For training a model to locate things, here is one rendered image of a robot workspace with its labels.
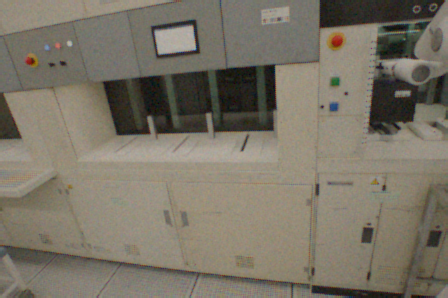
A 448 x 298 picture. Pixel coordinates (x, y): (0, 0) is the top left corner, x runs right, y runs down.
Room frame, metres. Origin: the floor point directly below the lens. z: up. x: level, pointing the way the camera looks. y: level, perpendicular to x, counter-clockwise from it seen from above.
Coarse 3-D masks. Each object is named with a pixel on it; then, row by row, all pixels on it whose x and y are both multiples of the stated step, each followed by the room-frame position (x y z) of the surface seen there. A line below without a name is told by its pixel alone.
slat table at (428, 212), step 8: (432, 184) 0.87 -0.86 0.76; (440, 184) 0.87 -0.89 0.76; (432, 192) 0.85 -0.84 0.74; (440, 192) 0.81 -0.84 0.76; (432, 200) 0.85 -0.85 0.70; (440, 200) 0.79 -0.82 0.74; (424, 208) 0.88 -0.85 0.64; (432, 208) 0.85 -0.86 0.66; (424, 216) 0.86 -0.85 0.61; (432, 216) 0.85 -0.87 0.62; (424, 224) 0.85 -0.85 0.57; (424, 232) 0.85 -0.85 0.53; (416, 240) 0.88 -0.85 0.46; (424, 240) 0.85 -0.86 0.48; (416, 248) 0.86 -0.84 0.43; (416, 256) 0.85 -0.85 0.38; (416, 264) 0.85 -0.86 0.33; (408, 272) 0.87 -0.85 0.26; (416, 272) 0.85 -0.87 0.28; (408, 280) 0.86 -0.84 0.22; (416, 280) 0.85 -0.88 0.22; (424, 280) 0.84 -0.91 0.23; (432, 280) 0.83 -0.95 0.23; (440, 280) 0.82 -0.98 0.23; (408, 288) 0.85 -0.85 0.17; (408, 296) 0.85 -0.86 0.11
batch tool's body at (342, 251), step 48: (336, 0) 1.02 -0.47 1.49; (384, 0) 0.97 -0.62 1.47; (432, 0) 0.93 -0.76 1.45; (384, 48) 1.40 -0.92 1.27; (336, 96) 1.02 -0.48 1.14; (336, 144) 1.02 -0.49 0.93; (384, 144) 1.09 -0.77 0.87; (432, 144) 1.03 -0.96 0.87; (336, 192) 1.00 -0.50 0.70; (336, 240) 1.00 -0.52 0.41; (384, 240) 0.94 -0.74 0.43; (432, 240) 0.88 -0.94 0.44; (384, 288) 0.92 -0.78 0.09; (432, 288) 0.86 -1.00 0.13
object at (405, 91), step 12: (384, 60) 1.24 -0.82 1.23; (396, 60) 1.18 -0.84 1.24; (372, 84) 1.16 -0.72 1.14; (384, 84) 1.14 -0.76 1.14; (396, 84) 1.12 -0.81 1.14; (408, 84) 1.11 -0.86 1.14; (372, 96) 1.15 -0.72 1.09; (384, 96) 1.14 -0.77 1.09; (396, 96) 1.12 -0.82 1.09; (408, 96) 1.11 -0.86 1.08; (372, 108) 1.15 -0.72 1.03; (384, 108) 1.13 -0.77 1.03; (396, 108) 1.12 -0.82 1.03; (408, 108) 1.10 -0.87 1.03; (372, 120) 1.14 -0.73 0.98; (384, 120) 1.13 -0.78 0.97; (396, 120) 1.11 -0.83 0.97; (408, 120) 1.10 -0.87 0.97
